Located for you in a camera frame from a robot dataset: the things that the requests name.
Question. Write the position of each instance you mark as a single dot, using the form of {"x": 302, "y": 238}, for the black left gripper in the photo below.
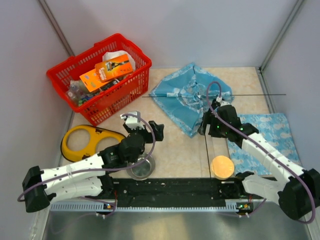
{"x": 150, "y": 135}

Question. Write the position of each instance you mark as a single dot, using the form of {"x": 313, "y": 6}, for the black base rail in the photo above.
{"x": 174, "y": 192}

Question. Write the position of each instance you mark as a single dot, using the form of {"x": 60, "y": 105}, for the stainless steel pet bowl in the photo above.
{"x": 143, "y": 168}

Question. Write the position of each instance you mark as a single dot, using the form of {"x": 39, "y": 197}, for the clear plastic bottle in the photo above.
{"x": 75, "y": 93}

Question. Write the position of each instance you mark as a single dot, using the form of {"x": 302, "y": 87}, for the orange Gillette razor box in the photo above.
{"x": 114, "y": 68}

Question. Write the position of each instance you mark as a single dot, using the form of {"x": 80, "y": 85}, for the black instant noodle cup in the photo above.
{"x": 111, "y": 83}

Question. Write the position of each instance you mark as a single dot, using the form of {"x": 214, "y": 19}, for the white plastic bag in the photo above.
{"x": 110, "y": 55}

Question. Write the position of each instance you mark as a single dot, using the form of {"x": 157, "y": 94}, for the blue patterned pet tent fabric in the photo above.
{"x": 187, "y": 113}

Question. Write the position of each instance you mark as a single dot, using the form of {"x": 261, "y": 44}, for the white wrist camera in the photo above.
{"x": 133, "y": 121}
{"x": 220, "y": 102}

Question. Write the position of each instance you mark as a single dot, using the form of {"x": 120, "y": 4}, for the red plastic shopping basket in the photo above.
{"x": 101, "y": 107}

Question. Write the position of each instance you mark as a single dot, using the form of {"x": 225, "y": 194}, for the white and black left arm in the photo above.
{"x": 90, "y": 175}

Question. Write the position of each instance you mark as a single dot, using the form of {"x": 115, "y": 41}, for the thin black tent pole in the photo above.
{"x": 250, "y": 94}

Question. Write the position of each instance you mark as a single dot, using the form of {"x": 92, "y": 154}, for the yellow double pet bowl holder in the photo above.
{"x": 82, "y": 141}

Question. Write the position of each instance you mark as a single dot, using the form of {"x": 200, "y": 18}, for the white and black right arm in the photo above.
{"x": 295, "y": 189}

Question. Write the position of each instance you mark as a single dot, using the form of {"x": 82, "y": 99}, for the orange round lid jar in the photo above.
{"x": 222, "y": 167}

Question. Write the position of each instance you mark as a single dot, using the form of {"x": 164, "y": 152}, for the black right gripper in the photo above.
{"x": 209, "y": 118}

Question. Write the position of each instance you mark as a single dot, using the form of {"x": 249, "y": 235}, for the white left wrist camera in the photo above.
{"x": 133, "y": 121}

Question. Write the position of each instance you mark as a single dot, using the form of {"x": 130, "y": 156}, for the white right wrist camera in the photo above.
{"x": 220, "y": 102}

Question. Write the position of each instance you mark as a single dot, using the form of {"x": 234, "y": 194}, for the blue green scouring pad pack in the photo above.
{"x": 83, "y": 100}

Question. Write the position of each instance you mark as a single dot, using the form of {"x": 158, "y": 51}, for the orange Scrub Daddy sponge pack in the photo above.
{"x": 91, "y": 81}

